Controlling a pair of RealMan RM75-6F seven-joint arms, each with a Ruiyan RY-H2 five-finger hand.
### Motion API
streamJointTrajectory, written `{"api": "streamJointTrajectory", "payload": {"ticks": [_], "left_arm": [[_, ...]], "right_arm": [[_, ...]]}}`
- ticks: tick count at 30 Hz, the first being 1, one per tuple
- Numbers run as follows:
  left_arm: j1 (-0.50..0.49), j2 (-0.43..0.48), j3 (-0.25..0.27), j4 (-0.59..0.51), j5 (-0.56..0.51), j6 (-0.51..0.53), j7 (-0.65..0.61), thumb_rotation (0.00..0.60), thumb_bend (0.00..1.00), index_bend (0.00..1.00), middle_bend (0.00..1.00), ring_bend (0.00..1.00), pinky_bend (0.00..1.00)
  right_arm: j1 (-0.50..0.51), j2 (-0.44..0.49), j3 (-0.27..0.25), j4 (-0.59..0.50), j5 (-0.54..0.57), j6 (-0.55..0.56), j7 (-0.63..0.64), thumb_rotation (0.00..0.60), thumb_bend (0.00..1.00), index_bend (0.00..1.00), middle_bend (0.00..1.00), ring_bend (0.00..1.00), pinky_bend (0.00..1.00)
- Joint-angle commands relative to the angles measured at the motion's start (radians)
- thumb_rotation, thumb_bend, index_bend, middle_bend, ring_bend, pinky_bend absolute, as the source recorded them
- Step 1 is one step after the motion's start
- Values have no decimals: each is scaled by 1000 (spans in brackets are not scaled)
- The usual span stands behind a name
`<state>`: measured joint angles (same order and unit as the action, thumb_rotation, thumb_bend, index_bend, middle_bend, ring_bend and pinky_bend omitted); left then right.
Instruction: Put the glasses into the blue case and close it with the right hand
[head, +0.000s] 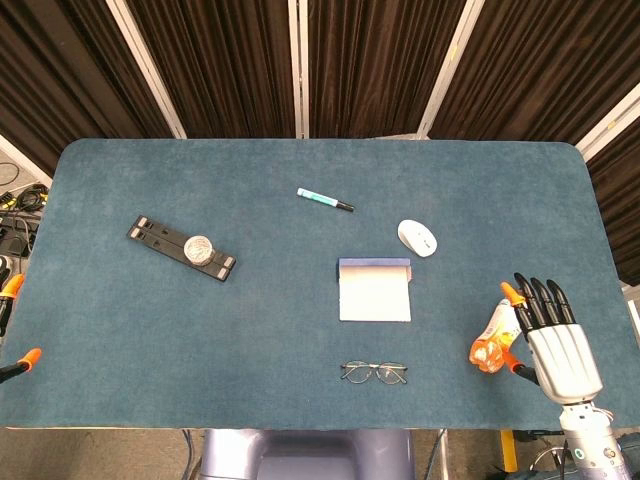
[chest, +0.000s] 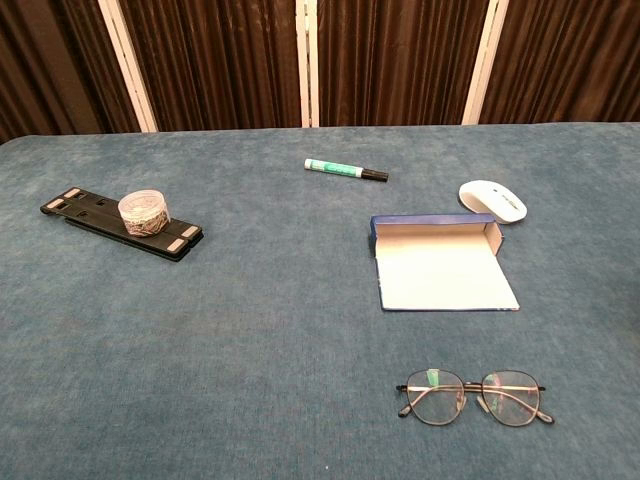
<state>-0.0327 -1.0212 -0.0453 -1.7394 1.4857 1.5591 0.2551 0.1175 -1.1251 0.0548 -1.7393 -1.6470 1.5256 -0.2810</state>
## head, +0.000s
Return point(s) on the purple robot torso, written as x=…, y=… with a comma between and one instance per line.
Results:
x=305, y=455

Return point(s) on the white partition post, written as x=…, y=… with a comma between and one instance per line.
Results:
x=150, y=75
x=25, y=160
x=610, y=125
x=446, y=75
x=298, y=75

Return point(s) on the orange drink bottle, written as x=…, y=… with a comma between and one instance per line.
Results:
x=487, y=352

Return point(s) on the black folding stand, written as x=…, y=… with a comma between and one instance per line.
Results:
x=160, y=239

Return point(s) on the white and purple notebook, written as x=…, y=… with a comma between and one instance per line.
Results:
x=375, y=295

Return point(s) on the thin-framed eyeglasses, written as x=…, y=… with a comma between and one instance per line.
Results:
x=385, y=372

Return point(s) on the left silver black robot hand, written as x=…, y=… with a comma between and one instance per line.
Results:
x=27, y=359

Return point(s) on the blue table mat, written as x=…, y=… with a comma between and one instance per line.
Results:
x=250, y=350

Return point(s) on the grey metal table leg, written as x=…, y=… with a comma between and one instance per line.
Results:
x=442, y=445

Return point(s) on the green white marker pen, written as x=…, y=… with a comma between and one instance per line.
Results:
x=320, y=197

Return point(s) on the white computer mouse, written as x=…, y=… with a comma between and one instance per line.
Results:
x=417, y=239

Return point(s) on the yellow floor post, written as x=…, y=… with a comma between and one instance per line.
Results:
x=509, y=450

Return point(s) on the dark brown curtain panel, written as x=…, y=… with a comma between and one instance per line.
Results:
x=225, y=65
x=60, y=75
x=620, y=200
x=375, y=65
x=540, y=65

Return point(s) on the clear jar of paper clips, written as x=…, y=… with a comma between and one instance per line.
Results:
x=198, y=250

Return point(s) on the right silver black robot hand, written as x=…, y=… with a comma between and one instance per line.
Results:
x=565, y=355

